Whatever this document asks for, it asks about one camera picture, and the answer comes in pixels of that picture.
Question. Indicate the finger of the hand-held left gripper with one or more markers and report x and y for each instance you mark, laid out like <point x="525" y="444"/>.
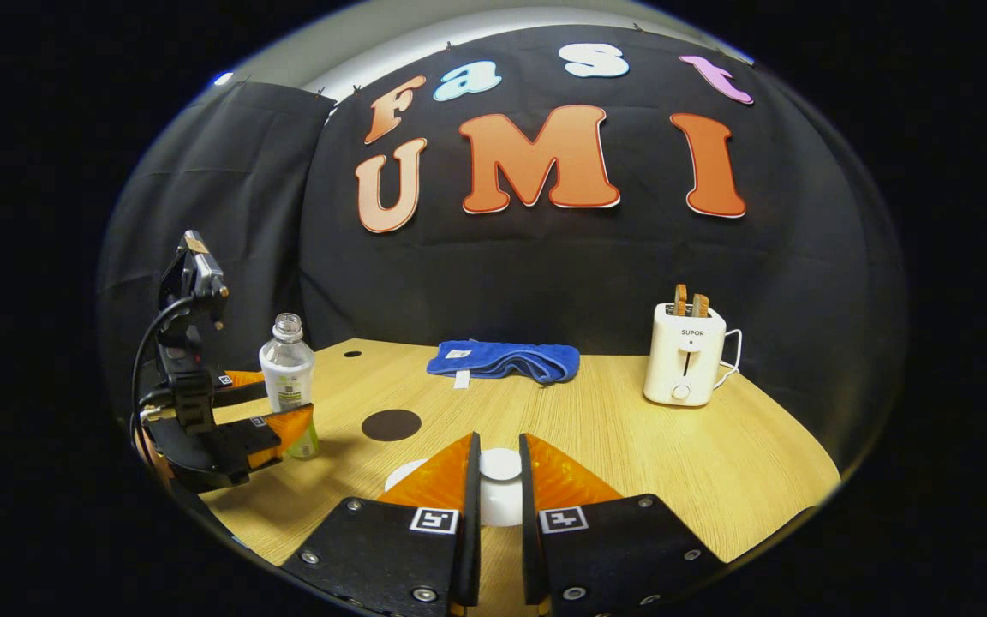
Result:
<point x="241" y="390"/>
<point x="284" y="428"/>

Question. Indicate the dark round coaster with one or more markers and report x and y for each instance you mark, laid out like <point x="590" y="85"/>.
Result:
<point x="391" y="425"/>

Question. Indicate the white toaster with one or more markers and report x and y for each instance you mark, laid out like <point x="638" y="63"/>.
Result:
<point x="682" y="360"/>

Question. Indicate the clear water bottle green label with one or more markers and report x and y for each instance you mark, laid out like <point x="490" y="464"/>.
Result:
<point x="286" y="368"/>

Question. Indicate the toasted bread slice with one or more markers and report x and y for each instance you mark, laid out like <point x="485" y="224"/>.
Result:
<point x="680" y="300"/>
<point x="700" y="305"/>

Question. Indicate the blue folded towel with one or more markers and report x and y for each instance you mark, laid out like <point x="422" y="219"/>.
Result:
<point x="502" y="360"/>

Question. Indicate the white teacup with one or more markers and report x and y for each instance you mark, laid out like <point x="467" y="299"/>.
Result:
<point x="403" y="474"/>

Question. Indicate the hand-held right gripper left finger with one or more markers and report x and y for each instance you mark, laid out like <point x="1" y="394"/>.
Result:
<point x="469" y="531"/>

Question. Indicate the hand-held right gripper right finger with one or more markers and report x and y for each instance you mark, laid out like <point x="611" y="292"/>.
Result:
<point x="529" y="531"/>

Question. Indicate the white teacup lid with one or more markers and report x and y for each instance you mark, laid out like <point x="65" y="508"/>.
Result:
<point x="500" y="497"/>

